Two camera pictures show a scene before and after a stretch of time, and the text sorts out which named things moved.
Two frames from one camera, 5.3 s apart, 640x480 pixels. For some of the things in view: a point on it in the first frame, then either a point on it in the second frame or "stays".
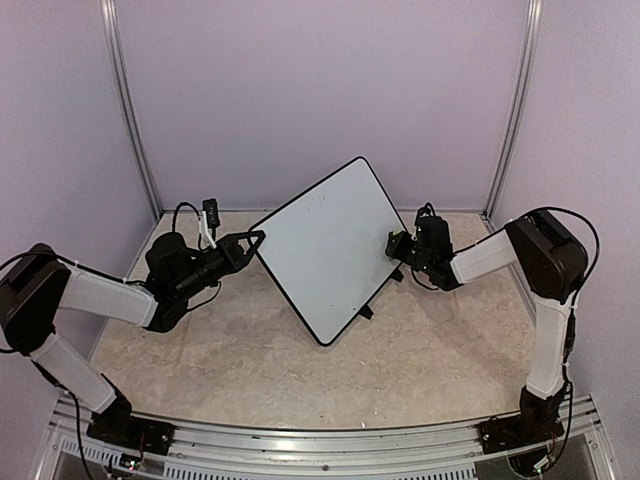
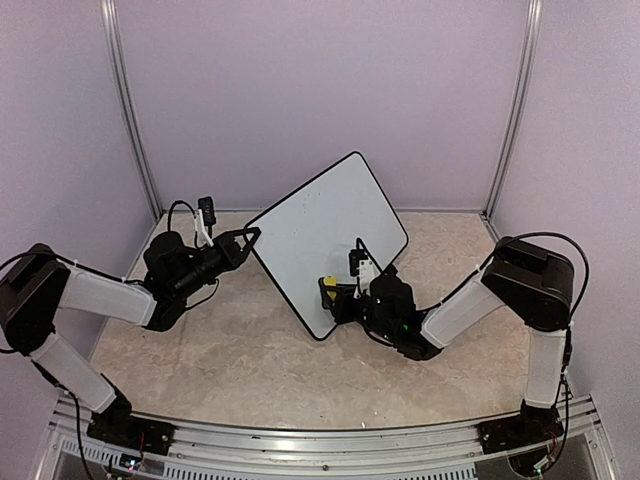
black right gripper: [395, 250] -> [341, 295]
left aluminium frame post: [114, 32] stays
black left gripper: [235, 256] stays
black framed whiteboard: [327, 248] stays
